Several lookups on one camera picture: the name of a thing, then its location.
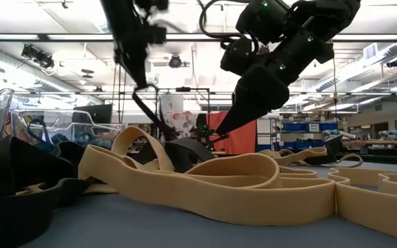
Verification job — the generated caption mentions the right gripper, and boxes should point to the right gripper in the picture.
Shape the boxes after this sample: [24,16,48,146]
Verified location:
[215,63,291,137]

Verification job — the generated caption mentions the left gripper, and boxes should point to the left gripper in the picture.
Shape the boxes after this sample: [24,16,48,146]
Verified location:
[114,23,167,90]

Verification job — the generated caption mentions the black thin rubber band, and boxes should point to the black thin rubber band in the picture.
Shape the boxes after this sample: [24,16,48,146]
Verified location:
[131,84,179,141]

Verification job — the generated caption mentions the dark grey wide rubber band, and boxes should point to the dark grey wide rubber band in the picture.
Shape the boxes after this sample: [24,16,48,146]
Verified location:
[134,136,217,174]

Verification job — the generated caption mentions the black wide rubber band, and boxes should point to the black wide rubber band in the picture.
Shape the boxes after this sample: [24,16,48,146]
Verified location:
[52,140,91,176]
[0,135,79,199]
[303,154,339,165]
[0,177,92,248]

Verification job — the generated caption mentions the dark navy rubber band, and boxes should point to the dark navy rubber band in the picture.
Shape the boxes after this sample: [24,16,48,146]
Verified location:
[26,118,54,149]

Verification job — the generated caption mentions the tan wide rubber band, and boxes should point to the tan wide rubber band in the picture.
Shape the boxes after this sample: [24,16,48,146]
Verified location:
[77,144,337,227]
[110,125,175,173]

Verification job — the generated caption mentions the tan wavy rubber band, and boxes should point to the tan wavy rubber band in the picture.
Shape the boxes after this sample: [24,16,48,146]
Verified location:
[327,167,397,245]

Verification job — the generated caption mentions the orange cloth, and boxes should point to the orange cloth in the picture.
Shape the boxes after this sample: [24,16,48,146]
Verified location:
[205,110,258,155]

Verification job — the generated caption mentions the blue storage bin shelf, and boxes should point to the blue storage bin shelf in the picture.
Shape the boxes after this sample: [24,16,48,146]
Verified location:
[256,116,340,153]

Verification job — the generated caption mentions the black monitor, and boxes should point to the black monitor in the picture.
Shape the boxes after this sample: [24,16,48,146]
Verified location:
[72,103,114,125]

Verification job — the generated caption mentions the floral cloth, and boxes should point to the floral cloth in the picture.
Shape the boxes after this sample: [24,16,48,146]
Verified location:
[156,111,199,138]

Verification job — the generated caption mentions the black overhead light bar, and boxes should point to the black overhead light bar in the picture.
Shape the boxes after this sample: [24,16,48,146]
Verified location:
[0,32,397,43]

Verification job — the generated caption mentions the colourful poster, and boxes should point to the colourful poster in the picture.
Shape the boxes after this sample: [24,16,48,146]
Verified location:
[3,112,45,145]

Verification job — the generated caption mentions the white ceiling vent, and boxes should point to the white ceiling vent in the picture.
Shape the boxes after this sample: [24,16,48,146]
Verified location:
[363,42,379,61]

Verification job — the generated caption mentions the wooden workbench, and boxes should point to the wooden workbench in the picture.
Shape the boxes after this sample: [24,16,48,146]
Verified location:
[341,138,397,147]

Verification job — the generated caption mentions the hanging ropes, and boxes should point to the hanging ropes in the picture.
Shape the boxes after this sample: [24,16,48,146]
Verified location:
[111,63,128,124]

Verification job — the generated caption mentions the black stand frame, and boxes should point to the black stand frame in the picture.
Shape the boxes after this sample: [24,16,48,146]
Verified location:
[154,87,211,149]

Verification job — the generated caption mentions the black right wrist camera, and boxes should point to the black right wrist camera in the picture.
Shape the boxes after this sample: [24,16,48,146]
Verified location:
[220,37,255,76]

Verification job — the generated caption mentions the black ceiling rail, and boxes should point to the black ceiling rail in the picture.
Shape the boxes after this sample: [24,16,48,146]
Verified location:
[12,90,397,96]

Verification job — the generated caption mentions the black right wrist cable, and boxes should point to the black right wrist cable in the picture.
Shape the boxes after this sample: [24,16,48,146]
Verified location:
[199,0,260,52]

